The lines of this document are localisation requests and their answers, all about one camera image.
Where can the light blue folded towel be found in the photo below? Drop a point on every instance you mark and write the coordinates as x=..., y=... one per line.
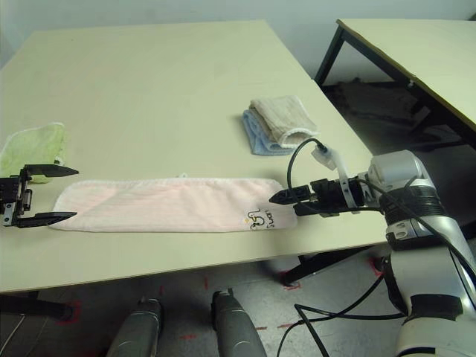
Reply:
x=256, y=135

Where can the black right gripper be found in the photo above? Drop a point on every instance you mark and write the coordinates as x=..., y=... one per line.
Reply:
x=331, y=193

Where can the beige side table black legs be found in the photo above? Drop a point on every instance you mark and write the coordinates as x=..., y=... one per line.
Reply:
x=416, y=44

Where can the light green towel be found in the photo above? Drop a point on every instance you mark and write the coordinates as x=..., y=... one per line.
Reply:
x=33, y=145

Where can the grey robot left leg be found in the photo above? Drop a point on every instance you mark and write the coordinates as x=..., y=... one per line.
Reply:
x=135, y=334

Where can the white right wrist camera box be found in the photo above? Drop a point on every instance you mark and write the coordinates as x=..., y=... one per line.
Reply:
x=329, y=158

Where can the beige folded towel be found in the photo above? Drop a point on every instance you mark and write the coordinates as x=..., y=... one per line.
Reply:
x=286, y=115

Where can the pink towel with embroidery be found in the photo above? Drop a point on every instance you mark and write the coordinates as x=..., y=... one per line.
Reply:
x=156, y=204

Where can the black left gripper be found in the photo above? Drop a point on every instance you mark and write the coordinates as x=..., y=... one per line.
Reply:
x=18, y=197

